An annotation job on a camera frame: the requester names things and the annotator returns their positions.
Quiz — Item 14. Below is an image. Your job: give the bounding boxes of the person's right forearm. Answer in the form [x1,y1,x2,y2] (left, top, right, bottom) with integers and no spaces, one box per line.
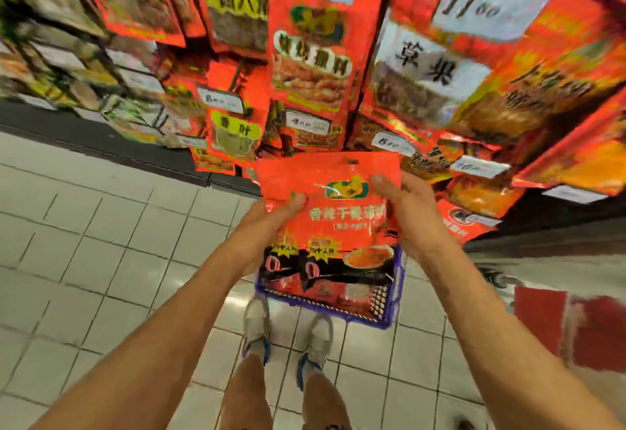
[411,234,626,430]

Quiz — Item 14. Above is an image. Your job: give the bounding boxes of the grey shoe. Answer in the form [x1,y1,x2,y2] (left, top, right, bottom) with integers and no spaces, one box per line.
[241,294,275,364]
[296,312,336,390]

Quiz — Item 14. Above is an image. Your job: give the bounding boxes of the person's right leg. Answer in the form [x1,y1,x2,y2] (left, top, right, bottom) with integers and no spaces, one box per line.
[301,371,353,430]

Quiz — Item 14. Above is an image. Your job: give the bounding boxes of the person's right hand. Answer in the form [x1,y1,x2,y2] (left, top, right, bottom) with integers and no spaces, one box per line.
[370,172,449,264]

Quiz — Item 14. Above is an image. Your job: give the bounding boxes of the person's left forearm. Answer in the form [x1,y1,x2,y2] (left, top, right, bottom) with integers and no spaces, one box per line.
[34,249,263,430]

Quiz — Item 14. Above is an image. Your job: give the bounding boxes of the person's left hand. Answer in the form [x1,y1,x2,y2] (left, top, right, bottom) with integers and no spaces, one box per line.
[228,194,308,275]

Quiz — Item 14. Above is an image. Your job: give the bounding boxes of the rows of hanging red packets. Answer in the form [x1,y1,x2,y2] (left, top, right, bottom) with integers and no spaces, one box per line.
[0,0,626,245]

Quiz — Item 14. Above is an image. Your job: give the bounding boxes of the person's left leg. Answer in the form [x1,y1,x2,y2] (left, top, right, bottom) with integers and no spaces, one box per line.
[217,351,275,430]

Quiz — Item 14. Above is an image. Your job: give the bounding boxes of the blue plastic basket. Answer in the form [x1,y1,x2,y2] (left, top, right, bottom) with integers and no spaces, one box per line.
[254,266,407,331]

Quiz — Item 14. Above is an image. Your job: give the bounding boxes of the person's leg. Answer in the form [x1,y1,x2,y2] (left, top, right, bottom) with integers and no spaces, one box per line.
[301,371,353,430]
[217,351,275,430]

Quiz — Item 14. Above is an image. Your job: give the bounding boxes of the grey left shoe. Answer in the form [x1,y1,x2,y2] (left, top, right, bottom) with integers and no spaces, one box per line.
[241,294,275,364]

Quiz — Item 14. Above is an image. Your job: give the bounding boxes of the pile of red seasoning packets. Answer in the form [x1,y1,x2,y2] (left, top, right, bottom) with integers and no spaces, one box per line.
[269,283,387,320]

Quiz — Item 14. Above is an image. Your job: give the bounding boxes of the assorted green brown packets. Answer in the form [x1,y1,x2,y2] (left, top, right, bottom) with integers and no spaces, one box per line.
[0,0,211,147]

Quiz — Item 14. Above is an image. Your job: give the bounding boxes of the hanging display of seasoning packets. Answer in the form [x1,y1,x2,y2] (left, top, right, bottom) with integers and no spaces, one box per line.
[98,0,612,206]

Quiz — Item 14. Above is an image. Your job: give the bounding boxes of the grey right shoe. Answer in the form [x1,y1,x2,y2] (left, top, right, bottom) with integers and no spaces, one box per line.
[296,312,336,390]

